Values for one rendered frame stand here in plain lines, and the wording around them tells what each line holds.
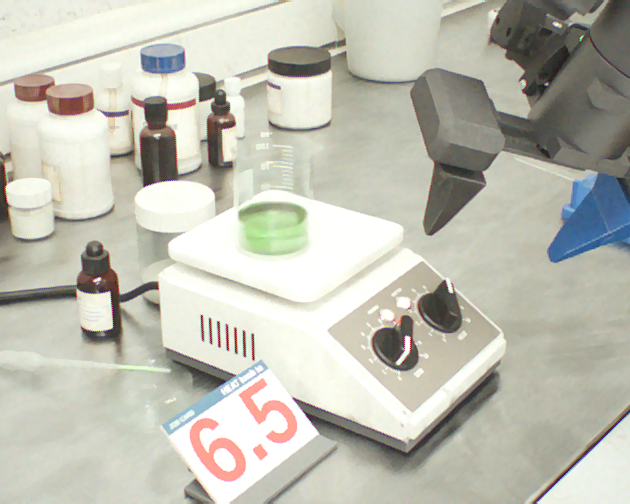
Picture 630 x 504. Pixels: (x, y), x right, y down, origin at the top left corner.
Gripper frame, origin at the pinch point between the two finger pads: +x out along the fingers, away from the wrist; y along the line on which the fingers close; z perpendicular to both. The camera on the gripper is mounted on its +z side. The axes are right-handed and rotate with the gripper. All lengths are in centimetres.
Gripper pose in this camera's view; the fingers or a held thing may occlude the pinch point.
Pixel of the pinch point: (518, 206)
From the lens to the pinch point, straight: 72.4
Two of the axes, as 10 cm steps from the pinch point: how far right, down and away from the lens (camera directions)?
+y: -9.0, -1.8, -3.9
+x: -4.1, 6.6, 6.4
